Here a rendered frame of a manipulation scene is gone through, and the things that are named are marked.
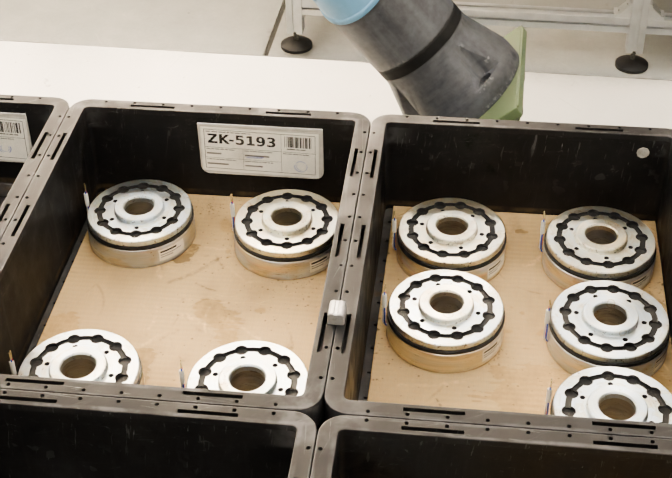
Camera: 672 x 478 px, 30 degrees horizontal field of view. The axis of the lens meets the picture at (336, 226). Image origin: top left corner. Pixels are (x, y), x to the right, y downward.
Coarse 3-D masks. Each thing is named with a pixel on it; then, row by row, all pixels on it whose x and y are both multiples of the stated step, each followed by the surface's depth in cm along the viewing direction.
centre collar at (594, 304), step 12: (600, 300) 110; (612, 300) 110; (624, 300) 110; (588, 312) 109; (624, 312) 109; (636, 312) 109; (588, 324) 108; (600, 324) 107; (624, 324) 107; (636, 324) 107; (612, 336) 107
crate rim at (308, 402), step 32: (64, 128) 121; (352, 160) 116; (32, 192) 113; (352, 192) 112; (352, 224) 109; (0, 256) 106; (320, 320) 99; (320, 352) 96; (0, 384) 94; (32, 384) 94; (64, 384) 94; (96, 384) 94; (128, 384) 94; (320, 384) 94; (320, 416) 93
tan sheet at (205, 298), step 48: (96, 288) 118; (144, 288) 118; (192, 288) 118; (240, 288) 118; (288, 288) 117; (48, 336) 113; (144, 336) 113; (192, 336) 112; (240, 336) 112; (288, 336) 112
